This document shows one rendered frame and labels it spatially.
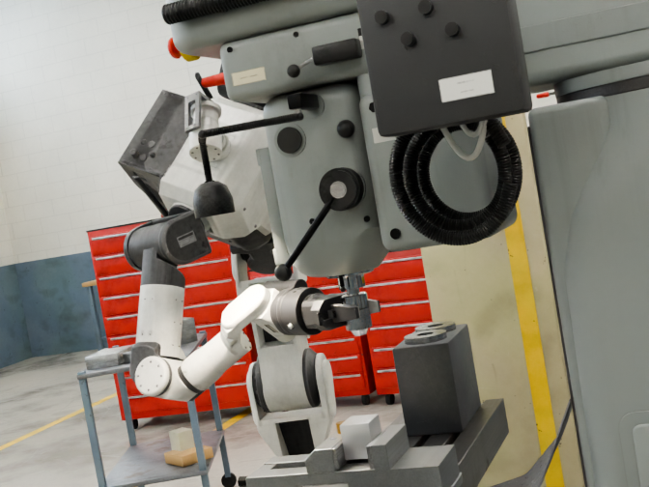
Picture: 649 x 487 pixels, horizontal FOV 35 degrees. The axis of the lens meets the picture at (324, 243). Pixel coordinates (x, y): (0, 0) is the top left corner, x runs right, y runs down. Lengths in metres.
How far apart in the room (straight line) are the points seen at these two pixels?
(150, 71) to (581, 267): 10.90
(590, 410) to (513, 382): 1.99
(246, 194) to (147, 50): 10.19
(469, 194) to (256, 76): 0.41
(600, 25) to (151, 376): 1.06
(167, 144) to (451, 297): 1.59
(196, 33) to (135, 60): 10.60
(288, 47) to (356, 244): 0.34
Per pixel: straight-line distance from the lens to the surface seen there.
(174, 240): 2.08
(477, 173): 1.61
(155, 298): 2.07
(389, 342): 6.61
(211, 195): 1.79
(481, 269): 3.51
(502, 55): 1.35
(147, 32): 12.30
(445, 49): 1.36
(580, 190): 1.54
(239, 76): 1.73
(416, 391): 2.13
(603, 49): 1.60
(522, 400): 3.57
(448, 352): 2.10
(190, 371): 2.01
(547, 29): 1.60
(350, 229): 1.69
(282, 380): 2.46
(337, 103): 1.69
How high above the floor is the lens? 1.46
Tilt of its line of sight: 3 degrees down
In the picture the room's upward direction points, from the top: 10 degrees counter-clockwise
